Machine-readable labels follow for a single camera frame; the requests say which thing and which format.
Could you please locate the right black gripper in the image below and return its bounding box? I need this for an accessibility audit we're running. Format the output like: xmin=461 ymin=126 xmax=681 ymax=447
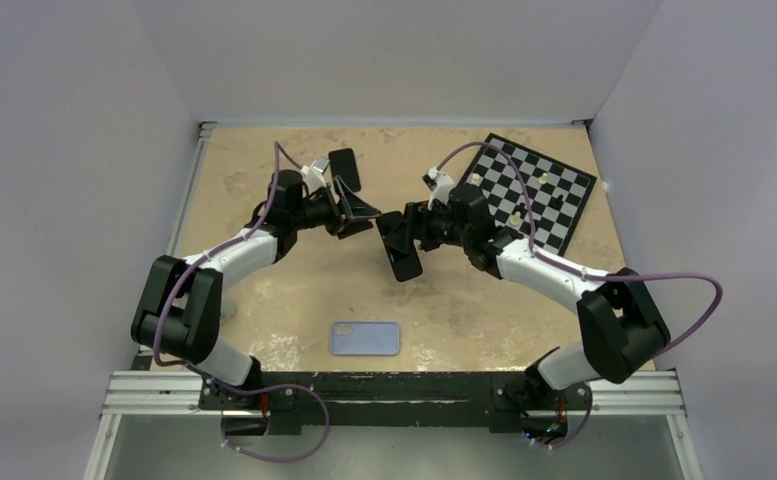
xmin=385 ymin=197 xmax=471 ymax=254

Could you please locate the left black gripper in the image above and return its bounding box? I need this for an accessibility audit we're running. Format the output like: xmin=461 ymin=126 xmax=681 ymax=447
xmin=289 ymin=175 xmax=380 ymax=239

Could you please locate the bare black phone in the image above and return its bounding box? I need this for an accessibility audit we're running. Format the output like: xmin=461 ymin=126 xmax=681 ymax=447
xmin=328 ymin=148 xmax=362 ymax=193

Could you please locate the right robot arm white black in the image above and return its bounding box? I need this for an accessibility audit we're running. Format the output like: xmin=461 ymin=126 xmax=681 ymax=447
xmin=376 ymin=184 xmax=671 ymax=407

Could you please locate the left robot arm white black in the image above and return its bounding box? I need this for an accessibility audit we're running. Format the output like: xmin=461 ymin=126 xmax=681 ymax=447
xmin=130 ymin=169 xmax=380 ymax=409

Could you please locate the black white chessboard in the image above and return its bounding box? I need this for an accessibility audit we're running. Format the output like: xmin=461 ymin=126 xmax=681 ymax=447
xmin=461 ymin=133 xmax=597 ymax=256

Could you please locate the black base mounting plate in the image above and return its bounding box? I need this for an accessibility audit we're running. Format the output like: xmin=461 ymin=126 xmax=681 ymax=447
xmin=198 ymin=370 xmax=590 ymax=436

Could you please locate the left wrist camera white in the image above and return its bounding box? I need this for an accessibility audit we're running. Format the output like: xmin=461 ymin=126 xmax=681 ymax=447
xmin=300 ymin=156 xmax=329 ymax=193

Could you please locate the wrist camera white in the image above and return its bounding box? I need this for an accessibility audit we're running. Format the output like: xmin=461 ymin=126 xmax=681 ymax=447
xmin=423 ymin=167 xmax=456 ymax=210
xmin=300 ymin=156 xmax=329 ymax=193

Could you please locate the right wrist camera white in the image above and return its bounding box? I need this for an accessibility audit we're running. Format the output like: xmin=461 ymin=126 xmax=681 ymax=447
xmin=423 ymin=167 xmax=456 ymax=210

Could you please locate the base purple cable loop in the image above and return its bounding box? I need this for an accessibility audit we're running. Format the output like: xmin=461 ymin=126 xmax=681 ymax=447
xmin=220 ymin=385 xmax=332 ymax=466

